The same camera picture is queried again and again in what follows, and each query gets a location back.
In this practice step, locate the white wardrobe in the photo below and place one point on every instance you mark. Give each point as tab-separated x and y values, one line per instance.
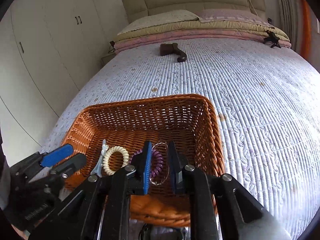
49	50

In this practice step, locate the brown wicker basket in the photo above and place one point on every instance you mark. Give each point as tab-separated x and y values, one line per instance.
188	120

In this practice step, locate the light blue hair clip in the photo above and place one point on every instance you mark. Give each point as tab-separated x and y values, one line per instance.
97	170

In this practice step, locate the white quilted bedspread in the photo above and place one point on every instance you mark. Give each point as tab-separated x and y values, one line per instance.
266	101

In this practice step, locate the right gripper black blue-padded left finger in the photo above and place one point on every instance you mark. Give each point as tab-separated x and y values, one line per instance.
140	182

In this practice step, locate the grey orange curtain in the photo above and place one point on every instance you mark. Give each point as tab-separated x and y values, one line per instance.
295	20

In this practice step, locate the black tripod clamp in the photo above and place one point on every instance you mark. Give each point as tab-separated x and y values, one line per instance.
272	38

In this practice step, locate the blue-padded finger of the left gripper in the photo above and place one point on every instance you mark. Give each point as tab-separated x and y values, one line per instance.
52	158

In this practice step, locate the pink folded quilt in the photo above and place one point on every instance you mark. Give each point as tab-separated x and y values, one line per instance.
189	34

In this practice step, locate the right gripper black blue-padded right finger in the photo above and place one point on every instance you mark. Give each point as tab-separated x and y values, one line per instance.
177	162

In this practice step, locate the beige folded quilt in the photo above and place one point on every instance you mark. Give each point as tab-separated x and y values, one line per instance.
197	25

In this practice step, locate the beige padded headboard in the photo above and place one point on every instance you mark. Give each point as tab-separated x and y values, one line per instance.
136	9

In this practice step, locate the pink pillow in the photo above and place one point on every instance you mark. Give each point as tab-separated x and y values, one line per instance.
210	15

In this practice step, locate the bedside nightstand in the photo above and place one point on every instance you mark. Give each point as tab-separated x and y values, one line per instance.
107	58

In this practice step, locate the white floral pillow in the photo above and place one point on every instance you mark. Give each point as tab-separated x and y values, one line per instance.
160	19

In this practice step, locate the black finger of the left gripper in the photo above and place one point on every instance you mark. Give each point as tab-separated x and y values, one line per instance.
70	166

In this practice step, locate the brown wooden back scratcher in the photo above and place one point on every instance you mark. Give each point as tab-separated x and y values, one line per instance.
168	49

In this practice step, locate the black smart watch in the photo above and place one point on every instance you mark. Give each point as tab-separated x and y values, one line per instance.
150	232

